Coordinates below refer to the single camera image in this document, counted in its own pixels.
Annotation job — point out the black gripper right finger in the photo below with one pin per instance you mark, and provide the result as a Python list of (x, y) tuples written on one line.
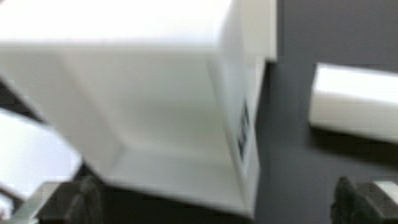
[(365, 202)]

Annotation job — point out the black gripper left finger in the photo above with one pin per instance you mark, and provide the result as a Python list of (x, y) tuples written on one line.
[(74, 206)]

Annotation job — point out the white small drawer with knob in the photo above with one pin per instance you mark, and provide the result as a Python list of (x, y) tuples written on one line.
[(354, 101)]

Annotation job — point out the white drawer box frame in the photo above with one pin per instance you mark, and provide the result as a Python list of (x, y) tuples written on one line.
[(138, 71)]

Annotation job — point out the white left fence block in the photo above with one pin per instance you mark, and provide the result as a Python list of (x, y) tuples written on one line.
[(38, 157)]

